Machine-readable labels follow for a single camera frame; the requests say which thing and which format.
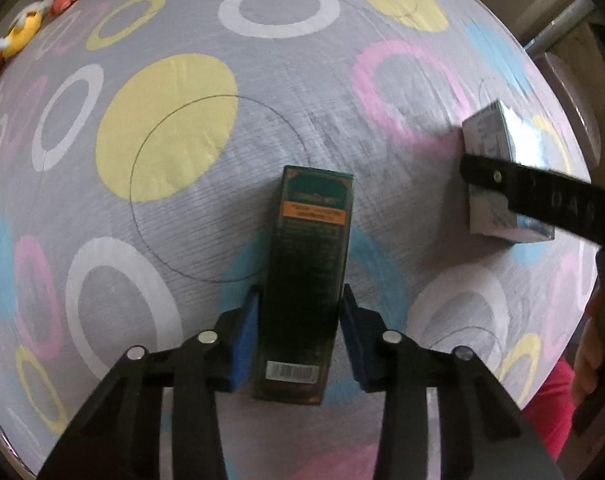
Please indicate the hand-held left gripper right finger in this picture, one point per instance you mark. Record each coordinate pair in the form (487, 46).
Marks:
(356, 347)

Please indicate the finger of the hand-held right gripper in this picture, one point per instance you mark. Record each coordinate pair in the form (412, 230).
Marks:
(485, 174)

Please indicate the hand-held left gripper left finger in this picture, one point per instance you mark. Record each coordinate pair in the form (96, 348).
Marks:
(245, 342)

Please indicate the white and blue box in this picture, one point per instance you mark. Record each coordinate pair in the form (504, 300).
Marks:
(487, 130)

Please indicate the dark green box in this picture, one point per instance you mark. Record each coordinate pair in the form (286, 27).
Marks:
(307, 270)

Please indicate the person's right hand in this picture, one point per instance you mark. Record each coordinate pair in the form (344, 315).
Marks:
(586, 355)

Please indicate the metal pole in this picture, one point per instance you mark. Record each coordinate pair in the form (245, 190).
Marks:
(557, 25)

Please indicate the circle printed tablecloth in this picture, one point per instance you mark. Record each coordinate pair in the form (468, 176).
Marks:
(232, 135)

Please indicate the yellow candy plush toy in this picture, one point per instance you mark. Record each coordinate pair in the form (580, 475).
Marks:
(22, 32)

